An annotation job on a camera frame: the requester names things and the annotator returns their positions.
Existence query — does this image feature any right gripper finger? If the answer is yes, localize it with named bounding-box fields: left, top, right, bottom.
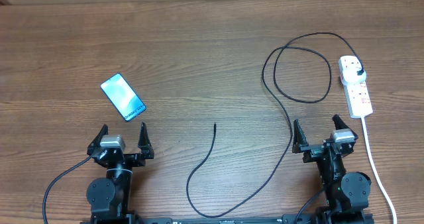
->
left=332, top=114, right=349, bottom=130
left=293, top=119, right=309, bottom=147

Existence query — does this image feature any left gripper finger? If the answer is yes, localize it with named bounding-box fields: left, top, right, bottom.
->
left=88, top=124, right=109, bottom=148
left=138, top=122, right=153, bottom=153

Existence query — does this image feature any black USB charging cable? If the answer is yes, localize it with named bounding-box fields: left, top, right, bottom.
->
left=185, top=32, right=366, bottom=219

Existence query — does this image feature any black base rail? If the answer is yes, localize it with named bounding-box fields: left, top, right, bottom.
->
left=80, top=214, right=374, bottom=224

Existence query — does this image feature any white power strip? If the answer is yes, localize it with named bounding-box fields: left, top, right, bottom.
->
left=338, top=56, right=373, bottom=119

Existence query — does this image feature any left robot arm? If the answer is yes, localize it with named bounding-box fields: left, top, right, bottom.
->
left=86, top=123, right=154, bottom=223

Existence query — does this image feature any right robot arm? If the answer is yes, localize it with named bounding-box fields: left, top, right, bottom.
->
left=292, top=115, right=374, bottom=223

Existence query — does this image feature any white power strip cord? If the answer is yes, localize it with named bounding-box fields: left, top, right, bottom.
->
left=360, top=116, right=398, bottom=224

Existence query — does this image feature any white USB charger plug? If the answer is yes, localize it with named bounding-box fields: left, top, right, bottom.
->
left=340, top=67, right=367, bottom=85

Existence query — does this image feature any Samsung Galaxy smartphone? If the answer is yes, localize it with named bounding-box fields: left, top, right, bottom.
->
left=100, top=73, right=146, bottom=122

